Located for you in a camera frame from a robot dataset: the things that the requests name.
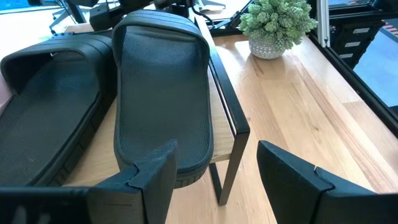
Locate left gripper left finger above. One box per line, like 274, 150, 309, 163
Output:
0, 139, 179, 224

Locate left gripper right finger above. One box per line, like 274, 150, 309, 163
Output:
256, 139, 398, 224

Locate black slide sandal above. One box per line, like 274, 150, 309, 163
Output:
111, 9, 215, 189
0, 30, 118, 187

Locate black drawer unit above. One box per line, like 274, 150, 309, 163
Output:
328, 18, 387, 70

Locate green potted plant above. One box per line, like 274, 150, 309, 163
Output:
237, 0, 319, 61

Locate black office chair base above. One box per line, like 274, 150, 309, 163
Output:
48, 0, 90, 32

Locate wooden shelf with black frame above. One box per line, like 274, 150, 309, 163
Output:
62, 14, 251, 207

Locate silver aluminium post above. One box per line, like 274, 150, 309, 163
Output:
316, 0, 331, 49

